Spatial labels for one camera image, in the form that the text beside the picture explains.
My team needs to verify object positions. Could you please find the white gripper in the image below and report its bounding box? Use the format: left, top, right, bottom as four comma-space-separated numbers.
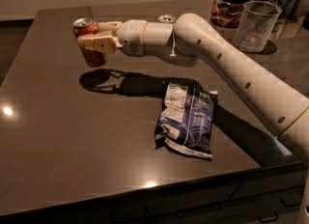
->
77, 19, 147, 57

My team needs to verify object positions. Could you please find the red coke can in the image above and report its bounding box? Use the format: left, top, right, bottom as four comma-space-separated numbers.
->
73, 17, 107, 68

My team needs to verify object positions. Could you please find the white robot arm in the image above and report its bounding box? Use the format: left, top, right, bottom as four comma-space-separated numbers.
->
73, 14, 309, 163

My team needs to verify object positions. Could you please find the white green soda can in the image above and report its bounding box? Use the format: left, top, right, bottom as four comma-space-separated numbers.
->
158, 14, 176, 24

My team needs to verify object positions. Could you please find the blue white chip bag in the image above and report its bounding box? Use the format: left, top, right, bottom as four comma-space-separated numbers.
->
154, 82, 218, 159

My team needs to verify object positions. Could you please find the glass jar with black lid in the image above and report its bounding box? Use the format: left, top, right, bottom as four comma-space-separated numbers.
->
210, 0, 249, 28

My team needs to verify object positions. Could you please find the clear plastic cup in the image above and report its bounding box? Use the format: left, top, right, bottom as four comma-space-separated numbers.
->
234, 1, 282, 53

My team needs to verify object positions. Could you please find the black drawer handle left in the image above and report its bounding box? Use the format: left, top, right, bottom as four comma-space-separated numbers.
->
111, 204, 148, 224

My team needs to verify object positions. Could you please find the black drawer handle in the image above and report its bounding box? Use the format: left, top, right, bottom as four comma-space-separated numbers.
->
258, 212, 279, 224
280, 193, 302, 208
111, 204, 148, 224

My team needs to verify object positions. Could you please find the black drawer handle lower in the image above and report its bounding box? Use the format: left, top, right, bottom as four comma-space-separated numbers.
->
258, 212, 279, 224

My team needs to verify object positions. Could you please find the black drawer handle right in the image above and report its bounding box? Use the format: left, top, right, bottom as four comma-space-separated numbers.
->
280, 193, 302, 208

